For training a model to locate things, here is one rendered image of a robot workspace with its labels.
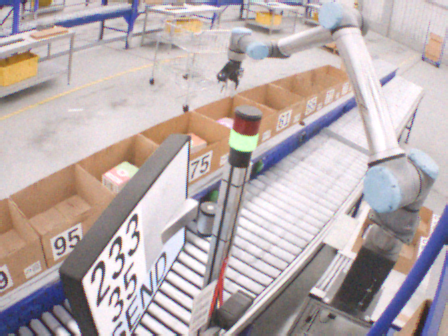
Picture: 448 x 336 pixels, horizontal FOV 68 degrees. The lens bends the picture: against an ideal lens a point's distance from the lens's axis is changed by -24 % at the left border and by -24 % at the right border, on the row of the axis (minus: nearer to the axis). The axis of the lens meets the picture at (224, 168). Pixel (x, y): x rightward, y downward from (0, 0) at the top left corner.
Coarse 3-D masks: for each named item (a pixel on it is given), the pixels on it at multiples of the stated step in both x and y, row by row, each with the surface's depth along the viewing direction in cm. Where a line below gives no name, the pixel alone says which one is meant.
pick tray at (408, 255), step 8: (360, 232) 200; (416, 232) 192; (360, 240) 183; (416, 240) 194; (352, 248) 187; (408, 248) 192; (416, 248) 186; (400, 256) 173; (408, 256) 186; (416, 256) 175; (400, 264) 174; (408, 264) 172; (400, 272) 176; (408, 272) 173
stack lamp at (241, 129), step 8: (240, 120) 77; (232, 128) 79; (240, 128) 78; (248, 128) 77; (256, 128) 78; (232, 136) 80; (240, 136) 78; (248, 136) 78; (256, 136) 79; (232, 144) 80; (240, 144) 79; (248, 144) 79
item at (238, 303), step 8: (232, 296) 113; (240, 296) 113; (248, 296) 113; (224, 304) 110; (232, 304) 110; (240, 304) 110; (248, 304) 111; (216, 312) 109; (224, 312) 108; (232, 312) 107; (240, 312) 109; (224, 320) 108; (232, 320) 107; (224, 328) 112
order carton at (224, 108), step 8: (240, 96) 247; (208, 104) 231; (216, 104) 237; (224, 104) 244; (232, 104) 251; (240, 104) 249; (248, 104) 245; (256, 104) 242; (200, 112) 228; (208, 112) 234; (216, 112) 241; (224, 112) 248; (232, 112) 254; (264, 112) 241; (272, 112) 237; (216, 120) 245; (232, 120) 254; (264, 120) 227; (272, 120) 235; (264, 128) 231; (272, 128) 240; (256, 144) 231
